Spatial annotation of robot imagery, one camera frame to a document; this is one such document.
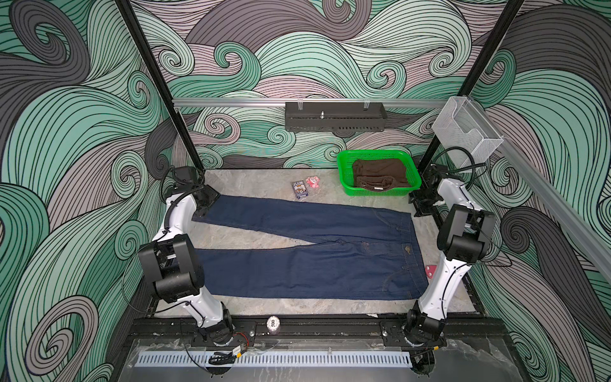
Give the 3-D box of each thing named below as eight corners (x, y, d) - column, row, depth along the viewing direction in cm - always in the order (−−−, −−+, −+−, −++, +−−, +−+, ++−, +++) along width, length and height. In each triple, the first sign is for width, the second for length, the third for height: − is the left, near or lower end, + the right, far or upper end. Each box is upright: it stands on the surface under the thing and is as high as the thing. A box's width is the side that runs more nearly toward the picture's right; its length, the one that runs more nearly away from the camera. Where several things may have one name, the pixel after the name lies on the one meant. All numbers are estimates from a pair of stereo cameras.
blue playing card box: (296, 199, 111) (296, 197, 109) (291, 184, 117) (291, 182, 115) (308, 197, 112) (309, 194, 110) (303, 182, 118) (303, 179, 116)
